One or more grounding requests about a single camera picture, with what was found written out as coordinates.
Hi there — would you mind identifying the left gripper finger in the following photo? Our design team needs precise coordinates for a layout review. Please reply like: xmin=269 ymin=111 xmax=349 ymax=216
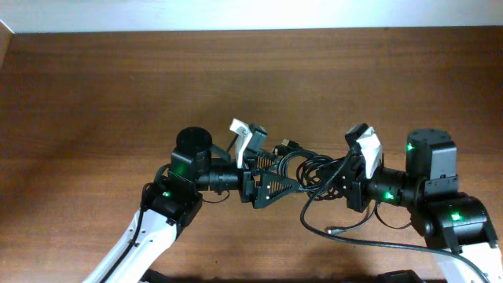
xmin=255 ymin=152 xmax=280 ymax=175
xmin=257 ymin=173 xmax=300 ymax=208

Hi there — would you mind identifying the black usb cable bundle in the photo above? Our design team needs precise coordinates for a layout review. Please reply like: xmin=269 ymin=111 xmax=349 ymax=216
xmin=273 ymin=138 xmax=374 ymax=236

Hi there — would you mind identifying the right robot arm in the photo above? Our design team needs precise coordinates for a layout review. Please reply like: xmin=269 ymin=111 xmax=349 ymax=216
xmin=336 ymin=123 xmax=502 ymax=282

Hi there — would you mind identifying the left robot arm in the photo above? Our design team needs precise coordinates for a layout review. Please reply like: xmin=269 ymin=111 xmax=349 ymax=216
xmin=85 ymin=120 xmax=300 ymax=282

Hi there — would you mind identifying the right camera cable black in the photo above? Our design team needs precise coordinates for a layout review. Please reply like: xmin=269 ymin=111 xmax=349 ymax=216
xmin=296 ymin=146 xmax=497 ymax=282

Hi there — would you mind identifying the camera cable black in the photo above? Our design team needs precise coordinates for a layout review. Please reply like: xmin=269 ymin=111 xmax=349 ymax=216
xmin=85 ymin=127 xmax=240 ymax=282
xmin=296 ymin=146 xmax=497 ymax=282

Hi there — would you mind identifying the left camera cable black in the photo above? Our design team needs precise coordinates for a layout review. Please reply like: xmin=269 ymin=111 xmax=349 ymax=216
xmin=85 ymin=127 xmax=240 ymax=282

